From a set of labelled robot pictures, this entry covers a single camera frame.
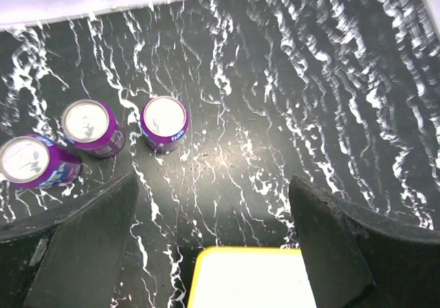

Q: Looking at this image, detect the yellow framed whiteboard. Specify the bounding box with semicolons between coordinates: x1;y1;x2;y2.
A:
187;247;316;308

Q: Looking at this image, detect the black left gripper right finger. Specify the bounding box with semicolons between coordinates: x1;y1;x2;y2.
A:
289;176;439;307

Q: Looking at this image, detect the purple soda can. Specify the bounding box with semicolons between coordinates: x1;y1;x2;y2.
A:
1;134;82;188
140;96;190;153
61;100;126;158

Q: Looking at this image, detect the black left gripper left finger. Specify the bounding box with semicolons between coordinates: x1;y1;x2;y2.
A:
1;172;139;307

